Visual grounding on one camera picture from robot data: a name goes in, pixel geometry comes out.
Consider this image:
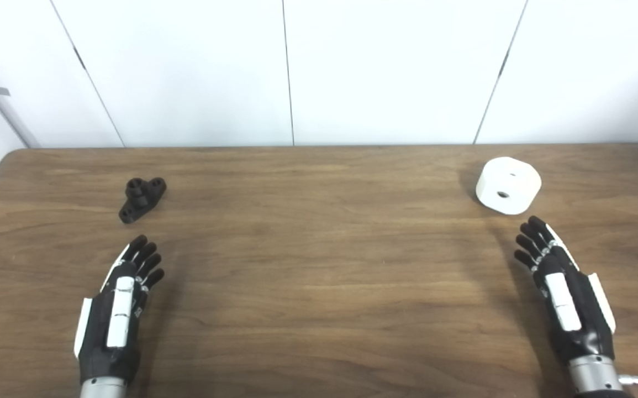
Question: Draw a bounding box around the black and white right hand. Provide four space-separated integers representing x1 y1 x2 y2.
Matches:
514 216 616 365

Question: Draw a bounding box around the round white plastic piece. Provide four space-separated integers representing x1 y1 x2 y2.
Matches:
475 156 542 216

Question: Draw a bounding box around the black flanged holder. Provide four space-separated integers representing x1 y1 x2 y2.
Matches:
119 177 167 224

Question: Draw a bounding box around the black and white left hand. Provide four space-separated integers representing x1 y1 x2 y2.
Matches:
73 235 166 385

